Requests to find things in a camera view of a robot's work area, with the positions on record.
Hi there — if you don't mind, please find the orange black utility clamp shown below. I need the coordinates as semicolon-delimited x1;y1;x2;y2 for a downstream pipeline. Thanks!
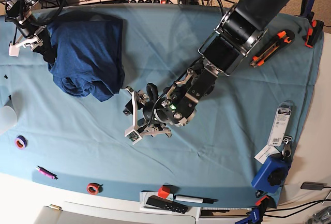
250;29;295;68

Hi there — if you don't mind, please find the metal keys carabiner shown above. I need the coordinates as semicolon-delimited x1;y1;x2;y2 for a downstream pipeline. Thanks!
282;135;292;160

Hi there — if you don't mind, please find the white paper card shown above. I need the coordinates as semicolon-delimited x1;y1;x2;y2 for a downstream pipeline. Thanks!
254;145;280;165

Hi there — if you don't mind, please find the black remote control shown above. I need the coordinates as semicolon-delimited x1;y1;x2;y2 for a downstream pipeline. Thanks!
146;196;189;214

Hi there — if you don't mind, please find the grey adapter box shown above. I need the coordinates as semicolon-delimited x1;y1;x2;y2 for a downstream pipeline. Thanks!
300;182;325;191

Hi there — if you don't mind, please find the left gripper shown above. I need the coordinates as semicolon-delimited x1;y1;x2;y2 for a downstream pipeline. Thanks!
123;85;172;145

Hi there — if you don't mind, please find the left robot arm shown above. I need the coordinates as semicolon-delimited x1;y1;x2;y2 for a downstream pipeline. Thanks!
124;0;289;144

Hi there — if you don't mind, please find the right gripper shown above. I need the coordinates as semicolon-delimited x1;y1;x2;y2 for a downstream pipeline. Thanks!
9;26;56;64

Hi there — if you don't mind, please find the white black marker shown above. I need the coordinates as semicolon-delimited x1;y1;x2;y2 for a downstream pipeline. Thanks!
174;195;215;204

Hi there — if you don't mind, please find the white paper roll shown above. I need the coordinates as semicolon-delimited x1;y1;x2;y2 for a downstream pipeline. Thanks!
0;99;18;135

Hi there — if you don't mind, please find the dark blue t-shirt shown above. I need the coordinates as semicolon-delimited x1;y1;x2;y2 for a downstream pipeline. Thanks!
47;14;125;102

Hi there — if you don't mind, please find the pink pen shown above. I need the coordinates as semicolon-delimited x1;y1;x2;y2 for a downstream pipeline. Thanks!
36;166;58;180

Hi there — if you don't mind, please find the blue orange clamp bottom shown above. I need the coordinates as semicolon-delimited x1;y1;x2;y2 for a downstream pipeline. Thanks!
235;196;270;224

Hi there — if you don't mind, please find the light blue table cloth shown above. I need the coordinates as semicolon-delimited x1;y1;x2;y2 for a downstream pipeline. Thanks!
1;14;323;207

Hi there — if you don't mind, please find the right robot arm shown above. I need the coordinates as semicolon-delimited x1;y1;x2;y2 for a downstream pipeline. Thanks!
4;0;66;64

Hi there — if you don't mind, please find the red tape roll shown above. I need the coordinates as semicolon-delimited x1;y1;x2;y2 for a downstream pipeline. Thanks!
86;183;102;195

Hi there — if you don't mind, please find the white blister pack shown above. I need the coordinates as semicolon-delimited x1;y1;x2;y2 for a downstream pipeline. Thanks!
267;101;293;147

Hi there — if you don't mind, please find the power strip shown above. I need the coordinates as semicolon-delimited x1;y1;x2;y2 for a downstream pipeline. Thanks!
113;0;174;4

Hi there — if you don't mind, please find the purple tape roll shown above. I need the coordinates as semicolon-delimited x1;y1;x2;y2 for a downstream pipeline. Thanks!
14;135;27;150

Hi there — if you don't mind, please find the orange red cube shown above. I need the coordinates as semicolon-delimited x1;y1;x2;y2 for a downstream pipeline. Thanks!
158;185;171;199

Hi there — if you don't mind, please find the blue box with knob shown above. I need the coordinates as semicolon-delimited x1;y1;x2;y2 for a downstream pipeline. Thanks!
251;155;291;193

